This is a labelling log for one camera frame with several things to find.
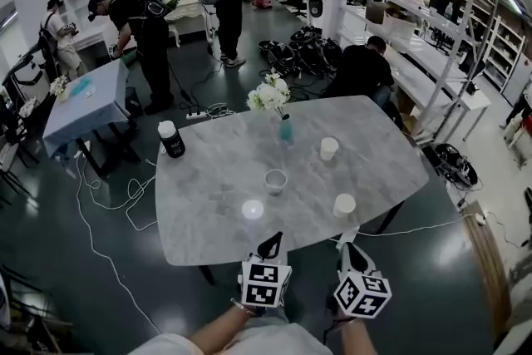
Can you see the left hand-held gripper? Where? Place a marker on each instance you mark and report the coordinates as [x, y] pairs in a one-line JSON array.
[[262, 282]]

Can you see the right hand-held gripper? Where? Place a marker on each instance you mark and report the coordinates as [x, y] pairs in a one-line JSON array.
[[361, 295]]

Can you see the white paper cup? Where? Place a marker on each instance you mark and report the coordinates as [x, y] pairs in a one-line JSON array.
[[329, 149], [275, 178], [344, 207]]

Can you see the person's right forearm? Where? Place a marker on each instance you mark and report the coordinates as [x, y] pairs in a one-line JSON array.
[[355, 338]]

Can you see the person's left forearm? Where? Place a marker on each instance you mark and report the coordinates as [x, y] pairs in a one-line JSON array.
[[216, 324]]

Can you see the person's blue jeans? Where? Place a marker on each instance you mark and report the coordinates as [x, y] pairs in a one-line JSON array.
[[272, 316]]

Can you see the person's white shirt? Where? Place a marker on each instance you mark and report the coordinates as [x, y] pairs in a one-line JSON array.
[[270, 341]]

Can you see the blue ribbed vase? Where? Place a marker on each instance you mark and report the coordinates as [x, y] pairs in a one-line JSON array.
[[286, 133]]

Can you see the white power strip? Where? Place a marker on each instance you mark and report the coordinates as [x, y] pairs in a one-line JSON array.
[[196, 115], [480, 219]]

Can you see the wooden floor plank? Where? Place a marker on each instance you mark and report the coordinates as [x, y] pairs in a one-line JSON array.
[[490, 270]]

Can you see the black gear heap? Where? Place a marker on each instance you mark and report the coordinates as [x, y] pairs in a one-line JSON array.
[[451, 162]]

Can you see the black bottle white cap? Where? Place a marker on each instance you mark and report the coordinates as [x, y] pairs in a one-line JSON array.
[[173, 145]]

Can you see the white flower bouquet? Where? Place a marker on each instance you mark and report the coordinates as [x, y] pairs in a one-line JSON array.
[[268, 95]]

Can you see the pile of black bags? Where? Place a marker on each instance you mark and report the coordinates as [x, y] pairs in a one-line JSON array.
[[307, 50]]

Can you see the white metal shelving rack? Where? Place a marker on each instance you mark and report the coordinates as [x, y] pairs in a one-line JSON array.
[[415, 54]]

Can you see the blue cloth covered table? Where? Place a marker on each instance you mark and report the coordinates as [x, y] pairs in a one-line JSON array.
[[87, 108]]

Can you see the white storage crate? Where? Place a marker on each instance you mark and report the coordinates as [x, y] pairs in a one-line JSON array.
[[401, 27]]

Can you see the white fridge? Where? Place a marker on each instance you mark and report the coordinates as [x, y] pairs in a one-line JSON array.
[[519, 79]]

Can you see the cardboard box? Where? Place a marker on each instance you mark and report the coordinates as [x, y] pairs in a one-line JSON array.
[[376, 12]]

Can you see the white dressing table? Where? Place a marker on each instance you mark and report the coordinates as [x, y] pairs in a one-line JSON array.
[[187, 14]]

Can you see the teal cloth item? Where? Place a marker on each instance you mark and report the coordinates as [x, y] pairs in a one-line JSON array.
[[80, 86]]

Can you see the small potted white flowers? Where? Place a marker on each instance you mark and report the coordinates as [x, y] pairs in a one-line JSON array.
[[59, 85]]

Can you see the wooden frame stool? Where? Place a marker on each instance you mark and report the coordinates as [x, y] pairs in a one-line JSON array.
[[41, 332]]

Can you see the white wall shelving units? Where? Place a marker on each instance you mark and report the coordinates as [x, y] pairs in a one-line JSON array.
[[503, 50]]

